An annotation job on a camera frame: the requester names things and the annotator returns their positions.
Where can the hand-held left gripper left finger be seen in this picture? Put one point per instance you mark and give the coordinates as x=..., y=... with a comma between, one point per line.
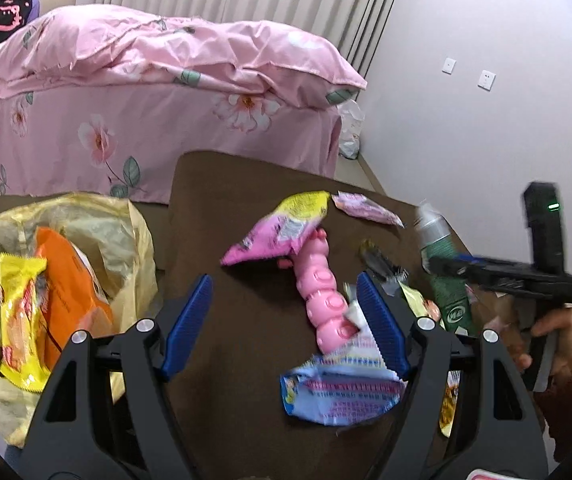
x=190, y=320

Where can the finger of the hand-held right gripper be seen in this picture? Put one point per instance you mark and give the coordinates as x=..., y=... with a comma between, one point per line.
x=448, y=265

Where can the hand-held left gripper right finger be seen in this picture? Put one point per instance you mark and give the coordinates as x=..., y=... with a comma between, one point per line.
x=381, y=320

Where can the green spray bottle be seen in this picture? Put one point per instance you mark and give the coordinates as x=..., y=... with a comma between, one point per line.
x=436, y=240

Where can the blue white wrapper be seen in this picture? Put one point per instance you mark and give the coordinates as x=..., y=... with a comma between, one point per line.
x=341, y=390

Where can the yellow plastic bag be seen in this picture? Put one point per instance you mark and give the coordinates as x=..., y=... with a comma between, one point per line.
x=110, y=230

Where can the person's right hand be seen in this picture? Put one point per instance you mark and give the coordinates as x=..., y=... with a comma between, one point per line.
x=568, y=340

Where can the pale yellow wrapper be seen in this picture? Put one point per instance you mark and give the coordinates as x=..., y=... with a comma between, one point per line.
x=418, y=302

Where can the black wrapper gold end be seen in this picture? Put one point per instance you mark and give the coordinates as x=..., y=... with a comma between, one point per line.
x=378, y=262

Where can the pink plastic caterpillar toy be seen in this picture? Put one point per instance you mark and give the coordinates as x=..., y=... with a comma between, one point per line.
x=321, y=290

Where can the small pink wrapper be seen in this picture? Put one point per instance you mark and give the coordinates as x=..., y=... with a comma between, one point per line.
x=366, y=207

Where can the yellow patterned packet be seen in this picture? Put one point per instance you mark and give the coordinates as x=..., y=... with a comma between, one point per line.
x=448, y=402

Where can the orange snack packet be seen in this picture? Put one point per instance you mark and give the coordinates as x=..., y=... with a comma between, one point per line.
x=70, y=290

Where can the pink yellow snack packet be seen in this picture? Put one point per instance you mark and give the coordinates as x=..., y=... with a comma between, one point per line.
x=276, y=230

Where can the white plastic bag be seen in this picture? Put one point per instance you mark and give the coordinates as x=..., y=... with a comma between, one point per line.
x=352, y=130

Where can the yellow red snack packet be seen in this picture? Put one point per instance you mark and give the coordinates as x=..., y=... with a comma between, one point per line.
x=20, y=320

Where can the pink floral duvet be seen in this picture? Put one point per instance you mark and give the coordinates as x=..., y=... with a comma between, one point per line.
x=165, y=55

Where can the white wall socket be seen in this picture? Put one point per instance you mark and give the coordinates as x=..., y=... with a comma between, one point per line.
x=448, y=65
x=486, y=80

